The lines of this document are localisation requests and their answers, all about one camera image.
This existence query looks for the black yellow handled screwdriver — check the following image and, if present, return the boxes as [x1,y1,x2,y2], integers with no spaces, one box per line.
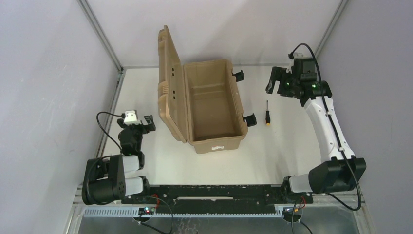
[265,100,271,125]

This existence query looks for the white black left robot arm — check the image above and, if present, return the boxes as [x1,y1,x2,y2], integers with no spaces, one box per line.
[82,113,156,205]

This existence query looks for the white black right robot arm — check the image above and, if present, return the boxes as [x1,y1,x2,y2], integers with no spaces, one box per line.
[265,66,366,194]

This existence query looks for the tan plastic toolbox bin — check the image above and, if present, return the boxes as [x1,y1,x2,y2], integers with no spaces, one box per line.
[157,26,248,154]

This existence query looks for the black far toolbox latch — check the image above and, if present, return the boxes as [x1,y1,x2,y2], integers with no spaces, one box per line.
[232,70,244,82]

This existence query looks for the black toolbox latch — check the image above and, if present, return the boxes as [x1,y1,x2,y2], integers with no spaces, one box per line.
[232,70,244,82]
[243,113,257,127]

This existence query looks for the black near toolbox latch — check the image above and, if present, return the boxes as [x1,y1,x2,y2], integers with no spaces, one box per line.
[243,113,257,127]

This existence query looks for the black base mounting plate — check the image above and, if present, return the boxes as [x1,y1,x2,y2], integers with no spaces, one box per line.
[121,184,314,214]

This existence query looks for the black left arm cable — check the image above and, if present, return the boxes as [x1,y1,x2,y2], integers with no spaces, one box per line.
[96,111,127,153]

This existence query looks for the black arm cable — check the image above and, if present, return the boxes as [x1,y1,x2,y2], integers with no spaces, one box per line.
[288,42,363,212]
[96,111,127,153]

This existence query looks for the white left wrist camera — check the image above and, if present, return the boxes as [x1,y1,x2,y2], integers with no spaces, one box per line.
[122,110,141,126]

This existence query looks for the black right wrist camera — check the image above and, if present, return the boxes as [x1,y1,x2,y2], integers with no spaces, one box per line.
[288,53,316,76]

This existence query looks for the grey slotted cable duct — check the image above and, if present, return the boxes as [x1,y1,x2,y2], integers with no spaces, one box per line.
[83,207,283,218]

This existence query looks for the aluminium frame rail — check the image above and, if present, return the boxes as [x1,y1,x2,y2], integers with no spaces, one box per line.
[66,69,127,234]

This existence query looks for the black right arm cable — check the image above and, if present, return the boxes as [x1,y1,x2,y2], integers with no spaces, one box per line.
[288,42,363,212]

